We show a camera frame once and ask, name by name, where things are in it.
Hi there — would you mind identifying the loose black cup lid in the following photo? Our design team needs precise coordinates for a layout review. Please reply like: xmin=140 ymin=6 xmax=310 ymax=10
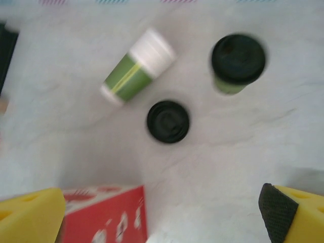
xmin=146 ymin=100 xmax=191 ymax=145

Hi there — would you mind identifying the lidded green paper cup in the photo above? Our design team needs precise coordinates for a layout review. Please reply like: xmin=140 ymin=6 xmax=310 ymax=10
xmin=212 ymin=73 xmax=250 ymax=96

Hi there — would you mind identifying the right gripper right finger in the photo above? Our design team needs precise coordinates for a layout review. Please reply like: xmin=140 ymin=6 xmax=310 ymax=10
xmin=258 ymin=182 xmax=324 ymax=243

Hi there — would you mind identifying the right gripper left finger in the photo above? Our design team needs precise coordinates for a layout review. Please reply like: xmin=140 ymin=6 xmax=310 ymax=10
xmin=0 ymin=187 xmax=66 ymax=243

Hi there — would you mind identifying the red white paper gift bag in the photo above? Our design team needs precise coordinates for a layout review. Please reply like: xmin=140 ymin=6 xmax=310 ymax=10
xmin=57 ymin=184 xmax=149 ymax=243

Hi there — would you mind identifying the black grey checkered board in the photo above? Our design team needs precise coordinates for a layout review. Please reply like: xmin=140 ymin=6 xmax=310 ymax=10
xmin=0 ymin=21 xmax=20 ymax=98

